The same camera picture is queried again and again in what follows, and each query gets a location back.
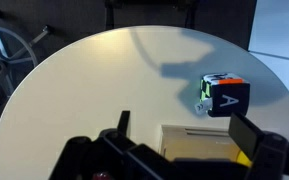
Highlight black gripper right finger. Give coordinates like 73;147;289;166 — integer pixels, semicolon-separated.
228;112;289;180

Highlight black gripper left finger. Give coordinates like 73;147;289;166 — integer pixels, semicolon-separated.
48;110;185;180

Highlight plush cube with letter A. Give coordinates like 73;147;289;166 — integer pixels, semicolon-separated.
194;72;251;118

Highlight wooden tray box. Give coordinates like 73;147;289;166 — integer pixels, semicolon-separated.
158;124;248;163

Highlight grey stool base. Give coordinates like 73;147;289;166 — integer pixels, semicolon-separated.
0;9;55;108

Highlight black pegboard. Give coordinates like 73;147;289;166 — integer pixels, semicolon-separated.
104;0;198;11

